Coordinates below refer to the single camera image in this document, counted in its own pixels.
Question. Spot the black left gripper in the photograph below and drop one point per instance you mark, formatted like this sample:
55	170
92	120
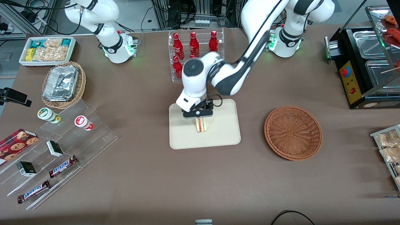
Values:
208	104

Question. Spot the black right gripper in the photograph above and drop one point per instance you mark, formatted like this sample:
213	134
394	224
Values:
17	96

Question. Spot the triangle sandwich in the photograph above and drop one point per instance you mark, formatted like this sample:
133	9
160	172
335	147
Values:
201	126

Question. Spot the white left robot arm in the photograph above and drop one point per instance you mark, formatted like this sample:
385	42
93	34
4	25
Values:
231	75

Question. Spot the beige plastic tray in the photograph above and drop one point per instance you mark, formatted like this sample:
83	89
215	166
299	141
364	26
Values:
222	131

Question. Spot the silver foil tray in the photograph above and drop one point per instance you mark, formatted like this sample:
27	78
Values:
61	82

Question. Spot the light wicker basket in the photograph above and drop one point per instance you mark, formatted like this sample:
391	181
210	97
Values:
79	90

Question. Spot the brown wicker basket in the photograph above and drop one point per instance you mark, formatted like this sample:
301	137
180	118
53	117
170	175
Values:
293	134

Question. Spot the green lid white cup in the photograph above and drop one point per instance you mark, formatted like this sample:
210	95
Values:
45	114

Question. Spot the yellow snack pack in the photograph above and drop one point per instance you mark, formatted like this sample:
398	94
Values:
29	54

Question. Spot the white snack bin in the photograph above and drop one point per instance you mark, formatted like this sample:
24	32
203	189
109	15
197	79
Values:
47	63

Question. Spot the red tartan cookie box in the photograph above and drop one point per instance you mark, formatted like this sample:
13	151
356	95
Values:
15	143

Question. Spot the clear rice cracker bag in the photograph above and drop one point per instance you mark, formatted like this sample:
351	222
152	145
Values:
53	42
50	54

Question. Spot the red cola bottle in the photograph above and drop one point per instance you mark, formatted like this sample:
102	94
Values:
194	45
178	47
177	68
213	43

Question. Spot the teal snack pack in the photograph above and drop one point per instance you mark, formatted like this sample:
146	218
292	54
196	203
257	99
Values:
37	42
66	42

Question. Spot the small black carton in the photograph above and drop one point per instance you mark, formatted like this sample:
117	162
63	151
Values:
54	148
26	168

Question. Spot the red lid white cup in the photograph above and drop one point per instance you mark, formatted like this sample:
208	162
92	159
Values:
82	121

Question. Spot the black power adapter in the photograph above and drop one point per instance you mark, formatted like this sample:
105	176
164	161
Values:
28	15

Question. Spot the Snickers chocolate bar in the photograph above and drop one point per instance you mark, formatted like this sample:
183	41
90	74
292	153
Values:
62	166
33	191

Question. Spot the clear acrylic bottle rack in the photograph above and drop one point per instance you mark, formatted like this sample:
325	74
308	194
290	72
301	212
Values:
203	34

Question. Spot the clear acrylic tiered stand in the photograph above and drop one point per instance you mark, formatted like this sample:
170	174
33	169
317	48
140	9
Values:
93	140

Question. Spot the white power strip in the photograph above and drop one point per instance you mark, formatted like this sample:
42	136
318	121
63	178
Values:
201	22

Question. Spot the small grey device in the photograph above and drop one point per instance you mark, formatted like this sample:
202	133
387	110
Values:
203	222

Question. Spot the black food warmer cabinet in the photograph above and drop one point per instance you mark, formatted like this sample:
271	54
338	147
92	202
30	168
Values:
347	56

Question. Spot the steel warmer pan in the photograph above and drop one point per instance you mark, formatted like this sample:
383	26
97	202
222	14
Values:
381	75
370	43

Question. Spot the clear fried snack bag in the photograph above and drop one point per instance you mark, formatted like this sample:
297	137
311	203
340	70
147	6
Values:
397	181
397	169
390	154
387	139

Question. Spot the wooden skewer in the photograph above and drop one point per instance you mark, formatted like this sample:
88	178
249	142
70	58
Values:
390	71

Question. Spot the red sausage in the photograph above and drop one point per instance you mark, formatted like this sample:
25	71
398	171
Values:
392	19
395	34

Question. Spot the aluminium frame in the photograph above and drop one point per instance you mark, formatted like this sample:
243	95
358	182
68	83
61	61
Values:
18	23

